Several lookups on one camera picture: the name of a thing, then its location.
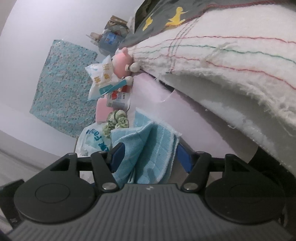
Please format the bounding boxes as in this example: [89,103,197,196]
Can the clear snack packet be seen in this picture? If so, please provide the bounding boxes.
[85,55,127,100]

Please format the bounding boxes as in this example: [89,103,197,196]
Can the white cylindrical jar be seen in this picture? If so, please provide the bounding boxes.
[107,90,130,111]

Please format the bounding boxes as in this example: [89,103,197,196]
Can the white plastic bag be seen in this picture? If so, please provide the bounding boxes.
[75,123,111,157]

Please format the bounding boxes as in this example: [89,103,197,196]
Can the light blue towel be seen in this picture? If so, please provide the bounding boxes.
[111,108,181,187]

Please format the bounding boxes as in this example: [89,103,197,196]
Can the grey white quilt blanket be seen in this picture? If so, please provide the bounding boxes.
[120,1,295,170]

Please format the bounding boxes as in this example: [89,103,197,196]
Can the pink sponge block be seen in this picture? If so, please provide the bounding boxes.
[95,98,110,123]

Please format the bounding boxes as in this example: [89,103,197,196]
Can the green white scrunchie cloth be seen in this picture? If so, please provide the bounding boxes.
[103,110,130,138]

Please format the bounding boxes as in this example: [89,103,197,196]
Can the pink plush doll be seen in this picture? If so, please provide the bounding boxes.
[112,47,140,86]

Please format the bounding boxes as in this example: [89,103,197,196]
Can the blue water jug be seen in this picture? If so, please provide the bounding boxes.
[99,31,124,52]

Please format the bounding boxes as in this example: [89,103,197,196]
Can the floral blue wall cloth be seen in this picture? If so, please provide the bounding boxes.
[30,40,97,138]

